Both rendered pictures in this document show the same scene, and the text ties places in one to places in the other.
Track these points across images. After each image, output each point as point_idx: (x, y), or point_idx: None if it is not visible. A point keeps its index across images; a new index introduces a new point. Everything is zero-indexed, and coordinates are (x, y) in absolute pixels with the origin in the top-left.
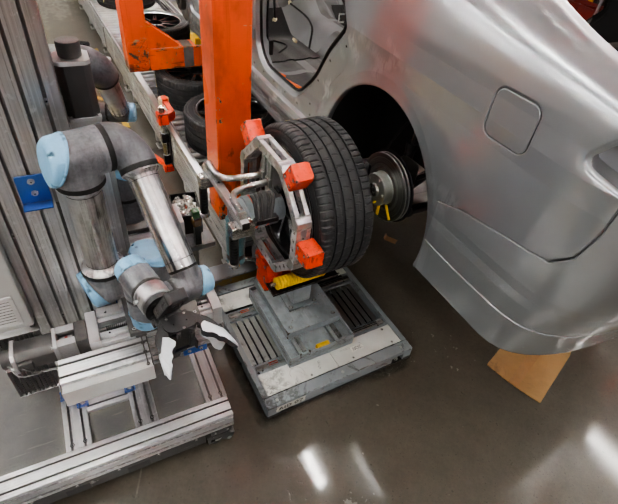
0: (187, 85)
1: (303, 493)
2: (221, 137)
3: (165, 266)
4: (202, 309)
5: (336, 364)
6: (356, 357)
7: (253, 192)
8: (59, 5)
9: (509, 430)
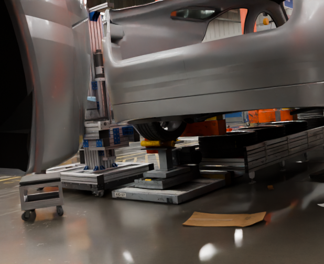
0: (262, 125)
1: (84, 207)
2: None
3: (88, 100)
4: (96, 122)
5: (147, 191)
6: (155, 192)
7: None
8: None
9: (153, 223)
